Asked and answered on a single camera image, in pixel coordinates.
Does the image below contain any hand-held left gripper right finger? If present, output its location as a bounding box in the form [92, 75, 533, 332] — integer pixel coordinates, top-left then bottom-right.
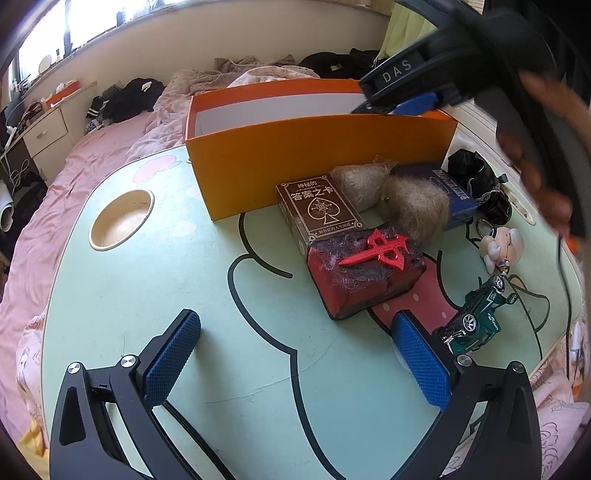
[392, 310, 544, 480]

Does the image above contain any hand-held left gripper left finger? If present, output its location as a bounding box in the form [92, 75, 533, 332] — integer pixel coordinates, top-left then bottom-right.
[48, 309, 202, 480]

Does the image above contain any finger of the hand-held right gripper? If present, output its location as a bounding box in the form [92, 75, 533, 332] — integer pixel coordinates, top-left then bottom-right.
[349, 50, 441, 114]
[392, 91, 463, 116]

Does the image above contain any green toy car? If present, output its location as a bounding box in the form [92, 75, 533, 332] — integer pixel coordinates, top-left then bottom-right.
[431, 274, 519, 355]

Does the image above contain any red black marbled box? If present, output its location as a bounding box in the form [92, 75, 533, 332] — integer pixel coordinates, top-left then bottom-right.
[307, 224, 426, 320]

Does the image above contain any black fabric pouch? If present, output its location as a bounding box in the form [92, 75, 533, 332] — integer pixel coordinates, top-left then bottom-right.
[445, 148, 512, 226]

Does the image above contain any blue tin box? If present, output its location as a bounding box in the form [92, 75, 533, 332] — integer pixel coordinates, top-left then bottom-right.
[397, 164, 478, 229]

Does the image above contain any beige mesh sachet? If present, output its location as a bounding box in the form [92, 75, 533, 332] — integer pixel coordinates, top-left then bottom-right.
[330, 157, 400, 210]

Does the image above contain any beige furry pompom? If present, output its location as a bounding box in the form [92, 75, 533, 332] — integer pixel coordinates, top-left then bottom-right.
[379, 175, 451, 243]

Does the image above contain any red dagger ornament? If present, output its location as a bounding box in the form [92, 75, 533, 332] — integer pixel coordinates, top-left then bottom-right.
[338, 229, 409, 271]

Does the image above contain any orange cardboard box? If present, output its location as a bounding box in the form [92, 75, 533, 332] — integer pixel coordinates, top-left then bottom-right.
[185, 78, 459, 223]

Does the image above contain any cartoon figurine keychain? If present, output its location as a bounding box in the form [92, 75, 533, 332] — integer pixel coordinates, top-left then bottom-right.
[475, 217, 526, 278]

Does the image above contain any brown card box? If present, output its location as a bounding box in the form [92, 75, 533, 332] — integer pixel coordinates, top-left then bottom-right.
[276, 174, 368, 252]

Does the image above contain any person's right hand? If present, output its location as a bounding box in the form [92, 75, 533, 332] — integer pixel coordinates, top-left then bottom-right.
[495, 69, 591, 232]

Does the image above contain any green curtain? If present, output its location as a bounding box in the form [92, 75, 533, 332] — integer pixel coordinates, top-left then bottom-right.
[379, 0, 409, 61]

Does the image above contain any floral pink blanket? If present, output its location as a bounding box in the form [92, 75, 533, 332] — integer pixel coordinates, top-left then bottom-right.
[16, 314, 591, 480]

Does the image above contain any beige knit blanket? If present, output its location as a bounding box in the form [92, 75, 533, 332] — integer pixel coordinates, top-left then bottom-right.
[168, 55, 296, 100]

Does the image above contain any pink bed sheet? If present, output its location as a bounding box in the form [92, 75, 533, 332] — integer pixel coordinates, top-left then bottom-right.
[0, 111, 185, 444]

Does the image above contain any white roll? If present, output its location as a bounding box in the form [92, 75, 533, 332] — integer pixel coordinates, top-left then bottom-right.
[0, 182, 17, 234]

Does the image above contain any pink floral quilt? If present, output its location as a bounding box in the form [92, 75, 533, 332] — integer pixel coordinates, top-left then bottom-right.
[124, 65, 324, 162]

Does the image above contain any white drawer cabinet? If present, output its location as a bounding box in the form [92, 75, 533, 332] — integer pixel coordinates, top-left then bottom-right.
[21, 83, 98, 185]

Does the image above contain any window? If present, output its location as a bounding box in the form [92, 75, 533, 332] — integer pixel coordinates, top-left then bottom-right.
[14, 0, 370, 79]

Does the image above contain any striped black clothes pile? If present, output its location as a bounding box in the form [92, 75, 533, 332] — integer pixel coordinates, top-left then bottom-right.
[85, 78, 167, 134]

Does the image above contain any orange storage bin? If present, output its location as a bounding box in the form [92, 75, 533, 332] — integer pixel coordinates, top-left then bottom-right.
[46, 80, 81, 109]

